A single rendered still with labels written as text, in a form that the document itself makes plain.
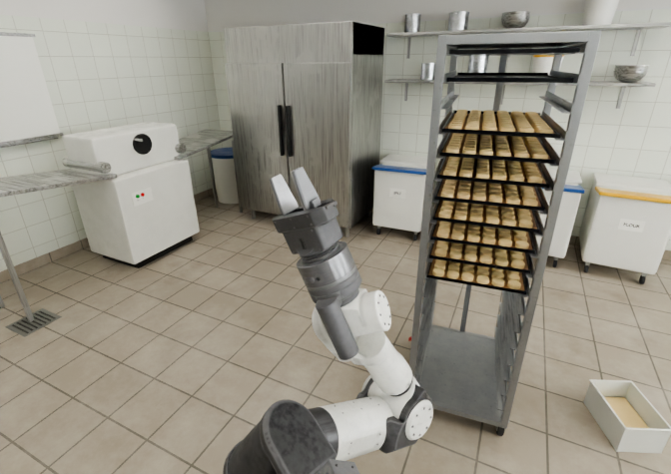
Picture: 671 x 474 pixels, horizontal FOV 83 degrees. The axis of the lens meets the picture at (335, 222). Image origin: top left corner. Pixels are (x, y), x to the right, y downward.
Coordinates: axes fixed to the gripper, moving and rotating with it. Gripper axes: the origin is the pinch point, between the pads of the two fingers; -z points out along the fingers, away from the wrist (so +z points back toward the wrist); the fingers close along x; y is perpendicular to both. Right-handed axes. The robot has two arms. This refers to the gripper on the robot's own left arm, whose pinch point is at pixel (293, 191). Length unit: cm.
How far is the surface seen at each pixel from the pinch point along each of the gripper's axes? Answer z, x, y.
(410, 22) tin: -67, -135, -327
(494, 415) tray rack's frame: 149, -42, -93
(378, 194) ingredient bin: 73, -194, -263
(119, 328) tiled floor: 64, -262, -19
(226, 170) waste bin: -9, -386, -233
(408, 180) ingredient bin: 68, -160, -272
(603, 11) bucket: -7, 3, -355
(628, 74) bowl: 45, 10, -354
